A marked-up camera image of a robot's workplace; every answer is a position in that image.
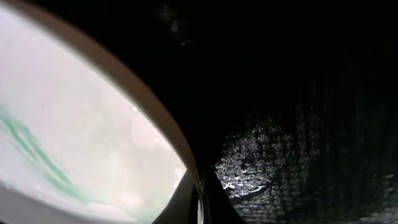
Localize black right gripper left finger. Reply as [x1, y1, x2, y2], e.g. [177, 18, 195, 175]
[152, 171, 199, 224]

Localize round black tray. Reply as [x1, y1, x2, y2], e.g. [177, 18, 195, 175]
[37, 0, 397, 223]

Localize white plate with green smear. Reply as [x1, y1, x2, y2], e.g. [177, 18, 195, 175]
[1, 1, 203, 224]

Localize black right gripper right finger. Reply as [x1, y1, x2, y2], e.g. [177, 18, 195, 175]
[203, 167, 244, 224]

